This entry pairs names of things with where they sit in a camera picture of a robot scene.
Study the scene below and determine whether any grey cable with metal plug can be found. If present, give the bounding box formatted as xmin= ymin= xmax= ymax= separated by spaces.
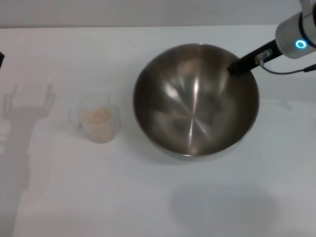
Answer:
xmin=255 ymin=49 xmax=316 ymax=75

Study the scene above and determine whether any white uncooked rice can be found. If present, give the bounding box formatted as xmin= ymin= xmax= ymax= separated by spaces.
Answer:
xmin=82 ymin=108 xmax=112 ymax=123

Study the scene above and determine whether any clear plastic measuring cup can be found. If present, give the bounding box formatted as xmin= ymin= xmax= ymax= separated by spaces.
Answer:
xmin=68 ymin=95 xmax=122 ymax=144

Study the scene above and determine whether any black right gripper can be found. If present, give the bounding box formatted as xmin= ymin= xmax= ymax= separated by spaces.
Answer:
xmin=227 ymin=39 xmax=282 ymax=79

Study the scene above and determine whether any large stainless steel bowl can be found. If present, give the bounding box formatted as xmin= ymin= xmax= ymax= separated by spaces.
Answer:
xmin=132 ymin=43 xmax=260 ymax=160

